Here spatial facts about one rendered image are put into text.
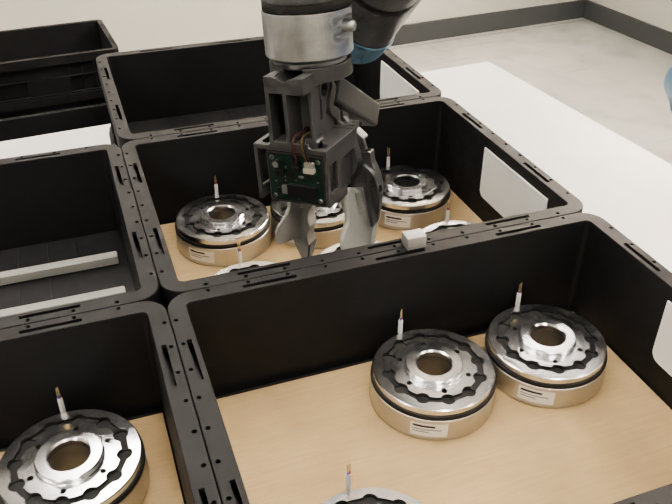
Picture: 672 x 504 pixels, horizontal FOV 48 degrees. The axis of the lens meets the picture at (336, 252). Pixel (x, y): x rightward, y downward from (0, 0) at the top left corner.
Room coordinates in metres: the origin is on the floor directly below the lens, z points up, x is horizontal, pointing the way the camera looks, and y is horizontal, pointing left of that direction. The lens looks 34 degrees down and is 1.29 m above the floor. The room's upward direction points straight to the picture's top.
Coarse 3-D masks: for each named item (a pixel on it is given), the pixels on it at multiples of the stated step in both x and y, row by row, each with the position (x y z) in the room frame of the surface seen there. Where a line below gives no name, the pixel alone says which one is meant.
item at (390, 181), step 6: (396, 174) 0.81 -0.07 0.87; (402, 174) 0.81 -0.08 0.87; (408, 174) 0.81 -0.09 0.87; (414, 174) 0.81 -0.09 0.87; (390, 180) 0.79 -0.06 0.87; (396, 180) 0.80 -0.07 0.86; (414, 180) 0.80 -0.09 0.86; (420, 180) 0.79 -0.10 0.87; (426, 180) 0.79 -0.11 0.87; (390, 186) 0.78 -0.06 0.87; (396, 186) 0.78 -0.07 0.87; (414, 186) 0.78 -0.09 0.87; (420, 186) 0.78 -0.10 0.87; (426, 186) 0.78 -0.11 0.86; (396, 192) 0.77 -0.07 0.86; (402, 192) 0.77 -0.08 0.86; (408, 192) 0.77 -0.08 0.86; (414, 192) 0.77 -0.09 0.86; (420, 192) 0.77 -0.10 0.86
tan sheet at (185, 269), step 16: (464, 208) 0.79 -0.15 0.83; (176, 240) 0.72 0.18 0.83; (272, 240) 0.72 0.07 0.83; (384, 240) 0.72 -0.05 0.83; (176, 256) 0.69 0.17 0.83; (272, 256) 0.69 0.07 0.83; (288, 256) 0.69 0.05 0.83; (176, 272) 0.66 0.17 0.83; (192, 272) 0.66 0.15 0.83; (208, 272) 0.66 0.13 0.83
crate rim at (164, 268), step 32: (224, 128) 0.80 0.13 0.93; (256, 128) 0.80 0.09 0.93; (480, 128) 0.80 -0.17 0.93; (128, 160) 0.72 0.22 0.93; (512, 160) 0.72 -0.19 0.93; (480, 224) 0.59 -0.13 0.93; (512, 224) 0.59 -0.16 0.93; (160, 256) 0.54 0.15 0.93; (320, 256) 0.54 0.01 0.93; (352, 256) 0.54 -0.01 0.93; (160, 288) 0.50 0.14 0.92; (192, 288) 0.49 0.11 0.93
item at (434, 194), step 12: (384, 168) 0.83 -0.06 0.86; (396, 168) 0.83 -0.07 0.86; (408, 168) 0.83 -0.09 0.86; (420, 168) 0.83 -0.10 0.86; (384, 180) 0.80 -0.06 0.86; (432, 180) 0.80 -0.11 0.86; (444, 180) 0.80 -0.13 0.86; (384, 192) 0.77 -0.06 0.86; (432, 192) 0.77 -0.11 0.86; (444, 192) 0.77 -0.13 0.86; (384, 204) 0.75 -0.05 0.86; (396, 204) 0.74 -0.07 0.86; (408, 204) 0.74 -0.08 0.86; (420, 204) 0.74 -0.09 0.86; (432, 204) 0.75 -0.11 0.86
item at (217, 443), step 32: (544, 224) 0.59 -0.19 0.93; (576, 224) 0.59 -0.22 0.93; (608, 224) 0.59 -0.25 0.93; (384, 256) 0.54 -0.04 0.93; (416, 256) 0.54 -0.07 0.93; (640, 256) 0.54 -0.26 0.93; (224, 288) 0.49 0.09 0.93; (256, 288) 0.49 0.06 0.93; (192, 352) 0.43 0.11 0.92; (192, 384) 0.38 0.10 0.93; (224, 448) 0.33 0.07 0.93; (224, 480) 0.30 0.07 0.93
